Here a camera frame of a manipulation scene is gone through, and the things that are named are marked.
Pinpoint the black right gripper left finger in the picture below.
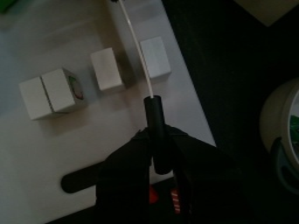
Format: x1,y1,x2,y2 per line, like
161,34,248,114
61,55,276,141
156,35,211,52
95,128,153,224

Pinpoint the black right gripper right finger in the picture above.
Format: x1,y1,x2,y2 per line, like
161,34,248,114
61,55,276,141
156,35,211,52
164,124,249,224

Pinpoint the toy knife black handle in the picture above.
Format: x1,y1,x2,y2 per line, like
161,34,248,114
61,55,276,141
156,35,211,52
109,0,175,176

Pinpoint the white sushi block pair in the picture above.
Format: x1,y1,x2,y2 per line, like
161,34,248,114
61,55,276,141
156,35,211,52
17,67,89,122

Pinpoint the white cutting board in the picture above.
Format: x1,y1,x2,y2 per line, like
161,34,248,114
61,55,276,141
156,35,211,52
0,0,217,224

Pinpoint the white bowl with toy food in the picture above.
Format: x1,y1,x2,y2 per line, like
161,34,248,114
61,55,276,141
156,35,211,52
257,77,299,196

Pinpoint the beige paper sheet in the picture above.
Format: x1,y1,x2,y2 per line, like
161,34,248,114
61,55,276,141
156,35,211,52
232,0,299,28

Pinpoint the green toy piece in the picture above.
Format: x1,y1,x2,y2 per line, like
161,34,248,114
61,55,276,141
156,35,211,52
0,0,18,13

